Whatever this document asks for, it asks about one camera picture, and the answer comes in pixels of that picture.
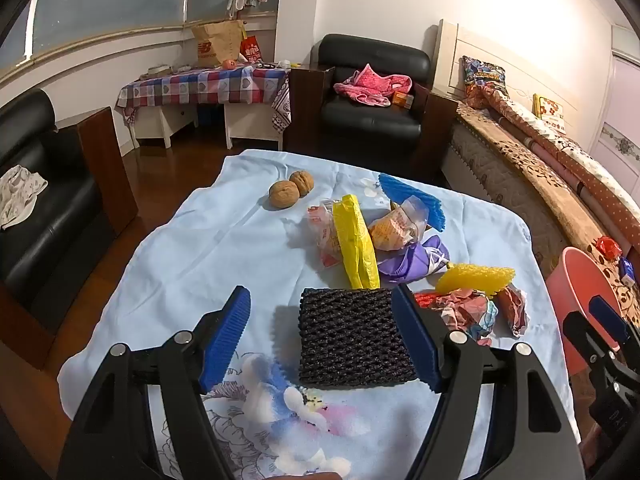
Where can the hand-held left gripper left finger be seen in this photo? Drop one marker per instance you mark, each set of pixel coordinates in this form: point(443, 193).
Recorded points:
point(227, 340)

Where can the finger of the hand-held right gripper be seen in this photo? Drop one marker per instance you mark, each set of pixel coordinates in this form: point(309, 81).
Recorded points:
point(607, 317)
point(582, 337)

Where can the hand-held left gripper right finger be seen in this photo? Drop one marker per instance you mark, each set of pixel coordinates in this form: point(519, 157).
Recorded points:
point(415, 340)

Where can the pink plastic bucket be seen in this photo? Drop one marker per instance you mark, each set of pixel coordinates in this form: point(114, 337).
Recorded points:
point(570, 285)

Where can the colourful paper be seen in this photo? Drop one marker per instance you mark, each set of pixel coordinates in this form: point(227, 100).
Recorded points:
point(465, 312)

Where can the black foam net sleeve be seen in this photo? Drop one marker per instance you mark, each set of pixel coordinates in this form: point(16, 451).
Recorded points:
point(350, 340)

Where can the reddish brown paper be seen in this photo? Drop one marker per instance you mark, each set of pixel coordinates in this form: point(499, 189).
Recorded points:
point(512, 307)

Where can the purple plastic bag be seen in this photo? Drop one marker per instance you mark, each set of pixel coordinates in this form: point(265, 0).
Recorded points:
point(415, 260)

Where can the yellow foam net sleeve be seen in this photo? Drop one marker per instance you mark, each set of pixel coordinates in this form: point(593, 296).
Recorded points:
point(475, 277)

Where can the clear bag with orange print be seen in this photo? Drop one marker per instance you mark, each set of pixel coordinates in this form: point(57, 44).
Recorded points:
point(395, 227)

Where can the yellow plastic bag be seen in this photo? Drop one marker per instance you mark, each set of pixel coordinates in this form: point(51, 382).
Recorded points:
point(352, 240)

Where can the clear wrapper with red print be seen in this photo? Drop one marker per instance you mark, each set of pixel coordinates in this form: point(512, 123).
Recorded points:
point(320, 232)

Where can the blue foam net sleeve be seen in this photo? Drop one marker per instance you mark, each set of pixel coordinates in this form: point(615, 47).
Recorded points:
point(410, 197)

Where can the blue tissue pack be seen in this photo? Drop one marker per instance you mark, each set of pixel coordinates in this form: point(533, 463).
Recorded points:
point(628, 268)

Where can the red snack packet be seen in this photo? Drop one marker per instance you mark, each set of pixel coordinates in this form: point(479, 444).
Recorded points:
point(608, 248)

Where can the light blue floral tablecloth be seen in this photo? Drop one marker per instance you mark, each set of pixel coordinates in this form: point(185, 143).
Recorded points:
point(200, 240)

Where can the brown leaf pattern blanket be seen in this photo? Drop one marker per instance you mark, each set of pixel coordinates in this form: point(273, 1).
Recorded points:
point(540, 175)

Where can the polka dot quilt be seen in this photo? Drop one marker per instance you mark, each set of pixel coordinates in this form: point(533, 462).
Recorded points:
point(575, 160)

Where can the black leather sofa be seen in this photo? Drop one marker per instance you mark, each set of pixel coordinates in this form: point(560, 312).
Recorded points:
point(50, 250)

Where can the lilac wardrobe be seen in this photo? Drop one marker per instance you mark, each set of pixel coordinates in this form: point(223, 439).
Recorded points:
point(622, 110)

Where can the cream bed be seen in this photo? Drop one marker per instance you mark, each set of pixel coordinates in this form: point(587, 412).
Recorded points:
point(475, 140)

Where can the yellow floral pillow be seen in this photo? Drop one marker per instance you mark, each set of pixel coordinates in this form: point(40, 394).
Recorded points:
point(549, 112)

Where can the white side table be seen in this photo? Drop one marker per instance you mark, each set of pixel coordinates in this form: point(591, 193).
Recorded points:
point(245, 125)

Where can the black leather armchair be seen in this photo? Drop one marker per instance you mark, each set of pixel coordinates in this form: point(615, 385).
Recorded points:
point(370, 125)

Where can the small orange box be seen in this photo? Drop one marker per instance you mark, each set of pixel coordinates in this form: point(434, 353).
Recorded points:
point(402, 100)

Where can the white patterned cloth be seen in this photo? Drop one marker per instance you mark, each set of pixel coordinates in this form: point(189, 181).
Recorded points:
point(20, 190)

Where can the pink dotted clothing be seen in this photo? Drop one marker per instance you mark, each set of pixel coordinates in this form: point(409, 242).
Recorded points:
point(370, 85)

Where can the cartoon print pillow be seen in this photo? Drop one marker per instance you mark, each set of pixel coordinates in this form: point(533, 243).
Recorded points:
point(482, 75)

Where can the red gift bag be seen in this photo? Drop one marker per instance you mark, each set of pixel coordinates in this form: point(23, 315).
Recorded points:
point(251, 50)

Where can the brown paper bag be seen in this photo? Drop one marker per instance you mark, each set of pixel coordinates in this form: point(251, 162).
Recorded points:
point(217, 42)

